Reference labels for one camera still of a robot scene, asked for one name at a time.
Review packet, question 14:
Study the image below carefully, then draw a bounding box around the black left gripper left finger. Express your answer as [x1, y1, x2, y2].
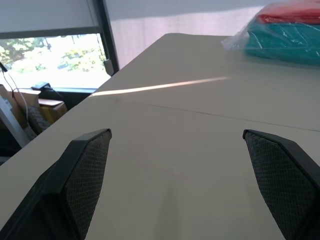
[0, 128, 113, 240]

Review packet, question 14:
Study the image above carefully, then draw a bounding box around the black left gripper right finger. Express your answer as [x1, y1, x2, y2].
[242, 129, 320, 240]

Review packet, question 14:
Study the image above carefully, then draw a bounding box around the brown cardboard box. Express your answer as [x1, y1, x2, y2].
[0, 84, 68, 136]

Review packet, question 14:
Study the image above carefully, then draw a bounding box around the small black device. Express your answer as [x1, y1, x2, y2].
[31, 81, 53, 92]

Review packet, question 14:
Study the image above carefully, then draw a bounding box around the teal folded cloth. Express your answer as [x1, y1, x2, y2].
[243, 21, 320, 67]

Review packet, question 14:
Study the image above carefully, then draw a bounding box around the clear plastic bag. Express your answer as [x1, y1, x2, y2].
[221, 2, 320, 67]

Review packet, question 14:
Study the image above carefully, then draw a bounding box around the red folded cloth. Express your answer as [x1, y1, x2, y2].
[257, 3, 320, 26]

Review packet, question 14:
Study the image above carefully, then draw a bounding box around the white metal rail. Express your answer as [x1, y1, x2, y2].
[0, 98, 31, 148]

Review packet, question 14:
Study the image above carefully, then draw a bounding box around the white cable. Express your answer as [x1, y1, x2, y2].
[4, 71, 32, 131]

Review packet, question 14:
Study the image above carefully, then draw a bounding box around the dark window frame post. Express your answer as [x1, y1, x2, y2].
[95, 0, 122, 77]

